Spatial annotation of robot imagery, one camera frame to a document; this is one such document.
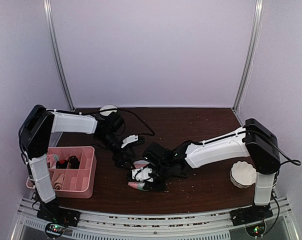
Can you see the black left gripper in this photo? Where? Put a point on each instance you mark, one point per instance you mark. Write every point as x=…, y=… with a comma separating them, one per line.
x=119, y=162

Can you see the white paper-lined bowl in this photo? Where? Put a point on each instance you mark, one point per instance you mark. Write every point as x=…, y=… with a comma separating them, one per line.
x=243, y=175

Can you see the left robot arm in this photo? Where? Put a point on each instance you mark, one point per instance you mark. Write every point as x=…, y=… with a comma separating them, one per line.
x=42, y=123

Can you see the aluminium front rail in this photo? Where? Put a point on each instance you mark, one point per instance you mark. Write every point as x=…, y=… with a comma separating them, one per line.
x=210, y=225

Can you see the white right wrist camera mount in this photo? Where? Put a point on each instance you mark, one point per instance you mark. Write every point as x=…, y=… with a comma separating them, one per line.
x=142, y=174

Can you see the grey aluminium frame post left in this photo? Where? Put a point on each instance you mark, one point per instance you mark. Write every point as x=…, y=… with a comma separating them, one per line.
x=56, y=53

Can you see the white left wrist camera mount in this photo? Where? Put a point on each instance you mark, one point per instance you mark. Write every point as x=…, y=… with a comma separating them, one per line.
x=129, y=139

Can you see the dark blue white bowl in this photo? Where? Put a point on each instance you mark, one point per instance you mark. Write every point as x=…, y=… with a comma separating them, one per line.
x=106, y=110

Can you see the pink sock with teal patches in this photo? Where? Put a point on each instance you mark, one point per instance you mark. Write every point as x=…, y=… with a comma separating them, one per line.
x=141, y=186

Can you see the grey aluminium frame post right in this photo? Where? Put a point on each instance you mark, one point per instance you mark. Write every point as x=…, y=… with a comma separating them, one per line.
x=249, y=60

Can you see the grey aluminium frame post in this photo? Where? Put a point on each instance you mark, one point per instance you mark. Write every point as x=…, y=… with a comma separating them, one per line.
x=249, y=60
x=56, y=53

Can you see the pink plastic organizer tray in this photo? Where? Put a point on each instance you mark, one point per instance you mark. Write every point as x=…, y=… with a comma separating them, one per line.
x=78, y=183

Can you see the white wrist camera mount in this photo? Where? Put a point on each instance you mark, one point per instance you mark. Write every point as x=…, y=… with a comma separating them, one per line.
x=142, y=174
x=129, y=139

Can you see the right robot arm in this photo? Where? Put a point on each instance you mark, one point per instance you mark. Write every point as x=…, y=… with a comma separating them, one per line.
x=254, y=140

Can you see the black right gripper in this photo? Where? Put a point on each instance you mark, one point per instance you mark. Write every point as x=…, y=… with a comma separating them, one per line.
x=160, y=188

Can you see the red black argyle rolled sock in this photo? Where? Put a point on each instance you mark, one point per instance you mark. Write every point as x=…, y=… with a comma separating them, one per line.
x=61, y=164

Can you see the brown beige argyle sock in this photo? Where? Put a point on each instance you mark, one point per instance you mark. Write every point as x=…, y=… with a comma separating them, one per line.
x=74, y=162

